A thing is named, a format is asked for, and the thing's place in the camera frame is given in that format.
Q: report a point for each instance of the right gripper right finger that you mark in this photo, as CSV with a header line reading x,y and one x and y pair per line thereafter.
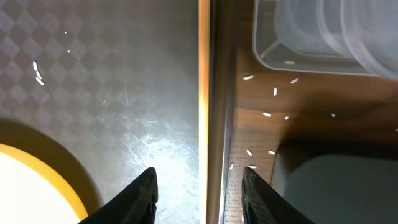
x,y
263,205

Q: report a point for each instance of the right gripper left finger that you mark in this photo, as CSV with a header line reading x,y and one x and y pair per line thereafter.
x,y
135,204

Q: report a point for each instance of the yellow plate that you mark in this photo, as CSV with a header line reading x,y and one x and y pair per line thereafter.
x,y
33,192

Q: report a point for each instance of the wooden chopstick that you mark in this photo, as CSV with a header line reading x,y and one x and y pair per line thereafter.
x,y
203,109

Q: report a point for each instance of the clear plastic waste bin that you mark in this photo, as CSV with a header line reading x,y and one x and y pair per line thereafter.
x,y
344,37

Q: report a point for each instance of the black rectangular tray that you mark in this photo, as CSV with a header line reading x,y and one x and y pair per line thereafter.
x,y
337,188

